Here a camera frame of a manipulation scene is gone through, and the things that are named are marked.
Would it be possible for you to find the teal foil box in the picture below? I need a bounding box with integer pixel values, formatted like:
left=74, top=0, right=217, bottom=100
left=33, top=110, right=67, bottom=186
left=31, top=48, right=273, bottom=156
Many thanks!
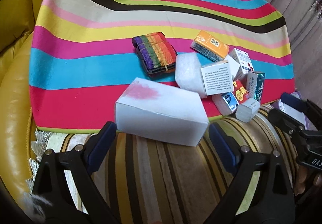
left=246, top=71, right=266, bottom=102

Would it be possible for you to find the red yellow blue box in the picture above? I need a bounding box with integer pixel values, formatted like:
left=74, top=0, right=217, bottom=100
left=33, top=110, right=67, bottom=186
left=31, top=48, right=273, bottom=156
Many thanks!
left=212, top=79, right=250, bottom=116

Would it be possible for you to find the white blue medicine box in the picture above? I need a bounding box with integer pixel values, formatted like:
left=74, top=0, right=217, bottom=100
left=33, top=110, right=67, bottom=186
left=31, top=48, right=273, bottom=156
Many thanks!
left=229, top=48, right=254, bottom=80

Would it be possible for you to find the white box pink logo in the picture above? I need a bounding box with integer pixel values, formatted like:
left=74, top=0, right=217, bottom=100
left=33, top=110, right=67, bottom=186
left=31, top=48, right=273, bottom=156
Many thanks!
left=200, top=60, right=234, bottom=96

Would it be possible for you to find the white foam sponge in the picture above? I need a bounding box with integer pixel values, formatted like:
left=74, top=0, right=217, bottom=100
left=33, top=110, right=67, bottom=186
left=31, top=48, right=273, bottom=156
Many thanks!
left=175, top=52, right=207, bottom=99

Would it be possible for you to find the orange tissue pack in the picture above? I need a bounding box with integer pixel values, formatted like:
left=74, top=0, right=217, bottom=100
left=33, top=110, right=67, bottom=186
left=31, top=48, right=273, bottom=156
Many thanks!
left=190, top=31, right=229, bottom=62

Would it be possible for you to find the small white cube box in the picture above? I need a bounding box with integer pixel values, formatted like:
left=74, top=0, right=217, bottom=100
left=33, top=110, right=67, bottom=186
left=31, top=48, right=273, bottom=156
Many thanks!
left=225, top=55, right=240, bottom=80

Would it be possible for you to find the person right hand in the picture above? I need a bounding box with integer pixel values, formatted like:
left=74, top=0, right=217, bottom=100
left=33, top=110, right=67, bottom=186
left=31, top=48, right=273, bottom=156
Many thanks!
left=294, top=165, right=308, bottom=196

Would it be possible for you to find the purple storage box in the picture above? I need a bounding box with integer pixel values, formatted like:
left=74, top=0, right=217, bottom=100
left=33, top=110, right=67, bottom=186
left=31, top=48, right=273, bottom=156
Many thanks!
left=272, top=99, right=315, bottom=130

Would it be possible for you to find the rainbow striped cloth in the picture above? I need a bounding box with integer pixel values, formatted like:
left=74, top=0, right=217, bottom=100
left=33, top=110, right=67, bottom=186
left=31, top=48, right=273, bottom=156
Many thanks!
left=29, top=0, right=295, bottom=132

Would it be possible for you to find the yellow leather sofa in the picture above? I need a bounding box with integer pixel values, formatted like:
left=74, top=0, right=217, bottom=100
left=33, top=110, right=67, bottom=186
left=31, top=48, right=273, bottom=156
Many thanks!
left=1, top=0, right=42, bottom=205

